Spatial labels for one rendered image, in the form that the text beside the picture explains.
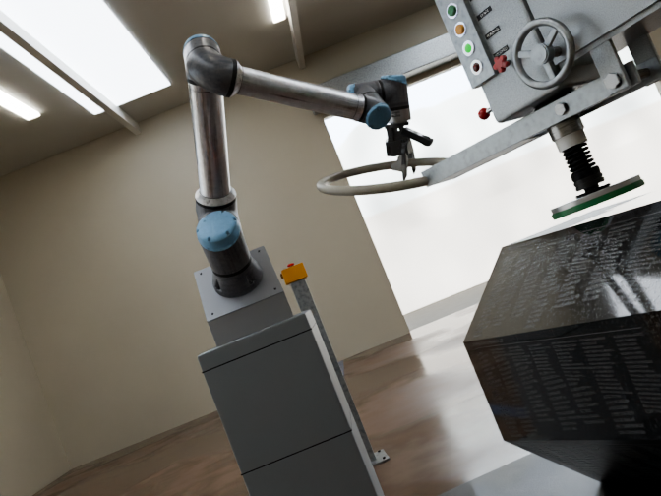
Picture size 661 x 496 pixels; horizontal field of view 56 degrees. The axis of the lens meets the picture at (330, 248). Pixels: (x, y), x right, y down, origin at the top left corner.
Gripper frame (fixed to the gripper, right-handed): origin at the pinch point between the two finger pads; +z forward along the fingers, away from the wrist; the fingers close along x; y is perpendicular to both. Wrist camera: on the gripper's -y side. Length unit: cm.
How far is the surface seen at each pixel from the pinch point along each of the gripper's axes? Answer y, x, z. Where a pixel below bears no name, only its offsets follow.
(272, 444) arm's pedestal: 40, 62, 76
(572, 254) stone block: -57, 72, 10
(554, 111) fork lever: -54, 62, -23
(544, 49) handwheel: -54, 75, -37
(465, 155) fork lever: -30, 48, -13
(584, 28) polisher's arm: -62, 71, -40
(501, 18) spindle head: -44, 62, -45
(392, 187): -7.6, 46.4, -4.8
